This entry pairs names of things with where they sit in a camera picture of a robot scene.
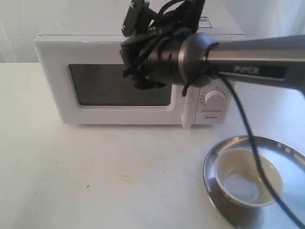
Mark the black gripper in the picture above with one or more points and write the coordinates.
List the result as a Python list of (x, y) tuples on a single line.
[(154, 42)]

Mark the white ceramic bowl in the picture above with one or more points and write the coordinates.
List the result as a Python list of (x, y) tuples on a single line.
[(237, 176)]

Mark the white microwave door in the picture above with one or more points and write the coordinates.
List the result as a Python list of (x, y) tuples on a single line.
[(85, 77)]

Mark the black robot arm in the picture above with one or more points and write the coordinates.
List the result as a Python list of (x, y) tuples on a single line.
[(274, 62)]

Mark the white microwave oven body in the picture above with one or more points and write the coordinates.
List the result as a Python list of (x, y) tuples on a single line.
[(218, 24)]

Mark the lower white microwave knob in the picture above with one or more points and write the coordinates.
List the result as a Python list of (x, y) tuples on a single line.
[(215, 99)]

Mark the white backdrop curtain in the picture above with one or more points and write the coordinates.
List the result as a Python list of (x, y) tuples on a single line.
[(22, 20)]

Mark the round metal plate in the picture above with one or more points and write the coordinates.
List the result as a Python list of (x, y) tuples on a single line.
[(285, 169)]

